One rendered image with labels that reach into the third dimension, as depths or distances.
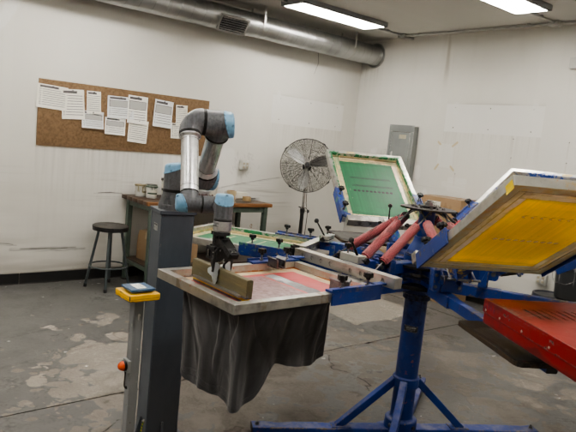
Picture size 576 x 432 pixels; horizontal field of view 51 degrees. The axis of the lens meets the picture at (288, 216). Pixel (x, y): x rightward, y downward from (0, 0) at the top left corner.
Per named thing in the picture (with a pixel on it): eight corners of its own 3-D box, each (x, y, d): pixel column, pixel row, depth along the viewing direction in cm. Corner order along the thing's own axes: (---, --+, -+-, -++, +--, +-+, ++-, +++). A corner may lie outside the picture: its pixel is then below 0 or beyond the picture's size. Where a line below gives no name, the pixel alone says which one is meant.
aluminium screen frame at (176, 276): (233, 315, 217) (234, 305, 216) (157, 277, 261) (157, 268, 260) (379, 296, 268) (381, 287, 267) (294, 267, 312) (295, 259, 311)
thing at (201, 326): (231, 416, 233) (242, 309, 227) (174, 375, 267) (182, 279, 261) (238, 414, 235) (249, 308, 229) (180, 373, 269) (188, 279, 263)
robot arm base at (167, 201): (153, 206, 303) (155, 186, 302) (183, 207, 310) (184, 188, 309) (163, 210, 290) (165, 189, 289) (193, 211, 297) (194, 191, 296)
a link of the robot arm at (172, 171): (161, 187, 303) (163, 159, 301) (188, 189, 307) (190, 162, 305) (163, 189, 292) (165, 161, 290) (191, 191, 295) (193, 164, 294)
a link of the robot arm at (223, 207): (232, 194, 249) (237, 195, 241) (230, 219, 250) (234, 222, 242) (213, 192, 247) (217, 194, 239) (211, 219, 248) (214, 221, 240)
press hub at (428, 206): (403, 459, 317) (436, 205, 300) (350, 428, 346) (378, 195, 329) (447, 441, 342) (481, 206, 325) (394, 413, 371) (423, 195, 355)
